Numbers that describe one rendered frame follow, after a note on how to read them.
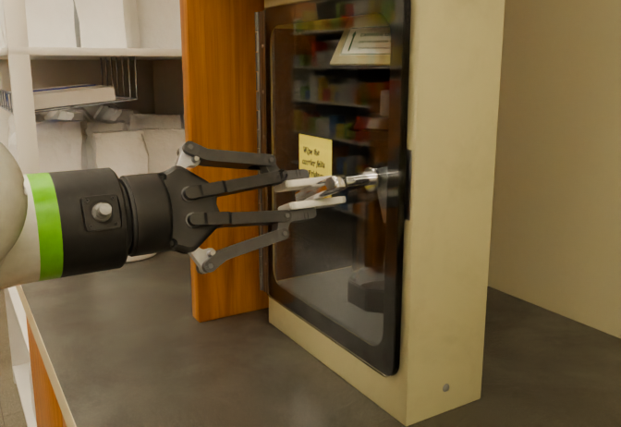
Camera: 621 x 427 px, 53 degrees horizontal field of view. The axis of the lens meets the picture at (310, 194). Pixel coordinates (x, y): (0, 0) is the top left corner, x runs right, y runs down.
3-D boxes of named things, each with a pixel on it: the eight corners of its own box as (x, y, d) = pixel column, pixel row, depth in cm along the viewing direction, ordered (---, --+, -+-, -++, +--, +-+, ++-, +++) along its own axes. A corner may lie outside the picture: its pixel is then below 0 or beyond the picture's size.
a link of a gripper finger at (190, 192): (176, 209, 61) (172, 195, 61) (273, 186, 67) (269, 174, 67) (188, 201, 58) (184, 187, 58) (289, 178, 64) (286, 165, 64)
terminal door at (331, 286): (268, 292, 90) (264, 8, 82) (398, 382, 65) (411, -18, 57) (263, 293, 90) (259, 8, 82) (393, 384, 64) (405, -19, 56)
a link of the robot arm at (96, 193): (39, 186, 59) (52, 282, 58) (54, 156, 49) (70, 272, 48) (103, 179, 62) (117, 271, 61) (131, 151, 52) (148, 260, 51)
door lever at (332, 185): (334, 205, 71) (330, 183, 71) (382, 189, 63) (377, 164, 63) (293, 211, 68) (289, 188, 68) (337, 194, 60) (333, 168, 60)
